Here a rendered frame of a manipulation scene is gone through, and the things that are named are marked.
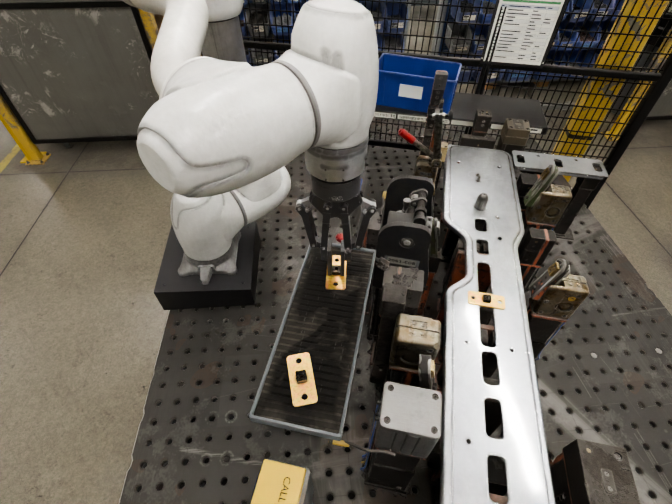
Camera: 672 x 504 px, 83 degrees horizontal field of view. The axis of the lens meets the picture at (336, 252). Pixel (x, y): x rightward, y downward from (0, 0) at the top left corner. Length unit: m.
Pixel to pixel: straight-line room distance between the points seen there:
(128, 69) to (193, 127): 2.79
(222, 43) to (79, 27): 2.19
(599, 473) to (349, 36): 0.76
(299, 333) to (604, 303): 1.12
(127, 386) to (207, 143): 1.82
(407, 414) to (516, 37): 1.38
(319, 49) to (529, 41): 1.32
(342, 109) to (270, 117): 0.10
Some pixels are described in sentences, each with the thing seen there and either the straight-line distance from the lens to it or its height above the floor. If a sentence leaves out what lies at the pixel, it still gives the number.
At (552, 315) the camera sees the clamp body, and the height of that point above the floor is 0.94.
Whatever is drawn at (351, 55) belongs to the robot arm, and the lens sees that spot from 0.46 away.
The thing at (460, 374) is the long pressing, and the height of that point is 1.00.
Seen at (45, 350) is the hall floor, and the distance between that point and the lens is 2.44.
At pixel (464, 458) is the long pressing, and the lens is 0.80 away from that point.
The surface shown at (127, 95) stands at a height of 0.49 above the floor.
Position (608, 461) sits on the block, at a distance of 0.86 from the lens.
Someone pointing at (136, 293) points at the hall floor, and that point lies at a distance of 2.43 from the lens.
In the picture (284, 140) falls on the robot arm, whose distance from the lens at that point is 0.41.
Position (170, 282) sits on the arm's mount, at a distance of 1.30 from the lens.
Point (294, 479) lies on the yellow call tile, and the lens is 0.60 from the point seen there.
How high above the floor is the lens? 1.74
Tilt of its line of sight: 48 degrees down
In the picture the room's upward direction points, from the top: straight up
